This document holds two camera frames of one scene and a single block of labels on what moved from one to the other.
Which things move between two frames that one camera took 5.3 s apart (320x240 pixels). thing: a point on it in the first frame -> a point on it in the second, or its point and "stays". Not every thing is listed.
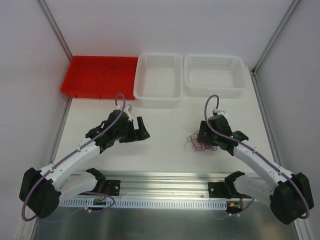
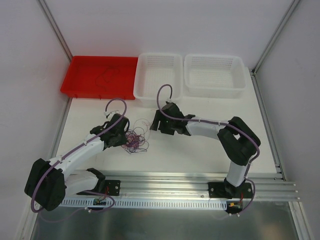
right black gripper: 208,136 -> 163,122
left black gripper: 133,133 stays
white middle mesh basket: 159,80 stays
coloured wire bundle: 197,145 -> 136,137
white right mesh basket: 207,74 stays
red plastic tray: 100,77 stays
